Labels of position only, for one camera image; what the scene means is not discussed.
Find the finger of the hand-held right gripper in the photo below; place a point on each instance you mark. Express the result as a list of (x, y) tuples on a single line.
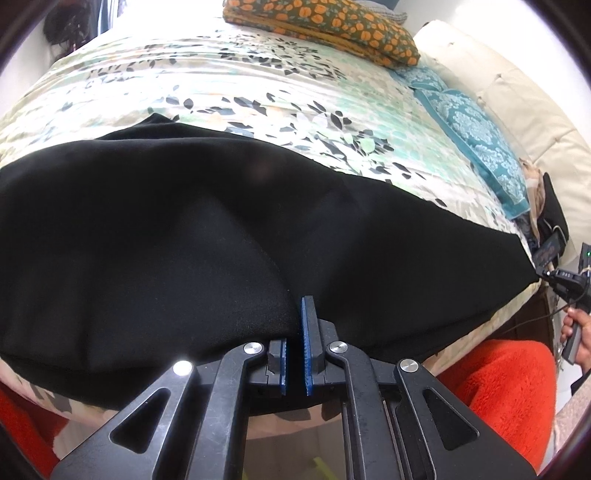
[(547, 275)]

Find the black pants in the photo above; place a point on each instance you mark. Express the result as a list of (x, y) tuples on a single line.
[(184, 258)]

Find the person's right hand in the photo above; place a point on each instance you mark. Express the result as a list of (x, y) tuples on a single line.
[(582, 339)]

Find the orange pumpkin print pillow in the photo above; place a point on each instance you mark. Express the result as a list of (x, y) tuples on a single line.
[(332, 25)]

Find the teal patterned pillow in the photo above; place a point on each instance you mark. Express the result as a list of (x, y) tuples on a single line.
[(475, 134)]

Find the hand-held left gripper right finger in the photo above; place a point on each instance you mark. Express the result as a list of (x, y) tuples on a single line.
[(306, 350)]

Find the cream padded headboard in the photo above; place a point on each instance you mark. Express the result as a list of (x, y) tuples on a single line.
[(521, 92)]

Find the dark smartphone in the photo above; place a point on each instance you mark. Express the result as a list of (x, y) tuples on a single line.
[(548, 249)]

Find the black and tan cloth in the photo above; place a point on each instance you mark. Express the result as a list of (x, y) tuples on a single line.
[(547, 198)]

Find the dark cloth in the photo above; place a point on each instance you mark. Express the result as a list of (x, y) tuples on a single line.
[(69, 27)]

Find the floral bedsheet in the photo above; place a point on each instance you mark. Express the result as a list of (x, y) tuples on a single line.
[(221, 78)]

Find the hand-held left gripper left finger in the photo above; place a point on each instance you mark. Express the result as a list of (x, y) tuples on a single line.
[(282, 371)]

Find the orange fleece clothing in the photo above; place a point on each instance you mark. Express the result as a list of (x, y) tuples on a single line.
[(498, 397), (23, 429)]

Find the grey cloth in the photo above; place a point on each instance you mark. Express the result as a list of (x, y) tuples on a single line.
[(385, 8)]

